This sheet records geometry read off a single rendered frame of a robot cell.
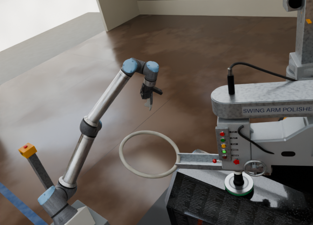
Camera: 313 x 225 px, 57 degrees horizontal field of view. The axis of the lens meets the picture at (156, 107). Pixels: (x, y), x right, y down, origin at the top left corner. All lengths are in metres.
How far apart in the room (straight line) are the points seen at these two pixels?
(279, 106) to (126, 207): 2.30
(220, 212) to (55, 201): 1.25
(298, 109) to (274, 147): 0.32
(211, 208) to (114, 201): 1.52
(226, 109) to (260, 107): 0.19
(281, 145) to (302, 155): 0.15
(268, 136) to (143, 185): 2.07
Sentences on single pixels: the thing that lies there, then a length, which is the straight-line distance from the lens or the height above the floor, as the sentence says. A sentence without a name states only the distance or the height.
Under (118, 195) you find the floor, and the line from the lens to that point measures 3.70.
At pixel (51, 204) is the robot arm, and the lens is 2.32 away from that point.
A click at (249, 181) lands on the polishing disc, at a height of 0.86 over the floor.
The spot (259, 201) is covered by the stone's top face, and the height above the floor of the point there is 0.81.
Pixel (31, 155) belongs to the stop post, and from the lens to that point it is 3.14.
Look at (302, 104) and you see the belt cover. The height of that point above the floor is 1.65.
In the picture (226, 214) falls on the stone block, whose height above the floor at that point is 0.69.
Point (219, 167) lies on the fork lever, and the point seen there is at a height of 1.08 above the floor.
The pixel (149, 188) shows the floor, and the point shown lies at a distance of 3.63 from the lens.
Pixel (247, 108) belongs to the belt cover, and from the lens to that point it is 1.78.
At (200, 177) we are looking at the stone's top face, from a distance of 2.52.
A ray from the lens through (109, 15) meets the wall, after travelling 9.91.
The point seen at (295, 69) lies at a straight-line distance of 2.42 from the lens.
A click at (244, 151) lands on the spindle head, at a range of 2.00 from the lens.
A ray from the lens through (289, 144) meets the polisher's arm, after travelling 1.99.
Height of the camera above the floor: 2.66
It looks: 32 degrees down
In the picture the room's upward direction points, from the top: 14 degrees counter-clockwise
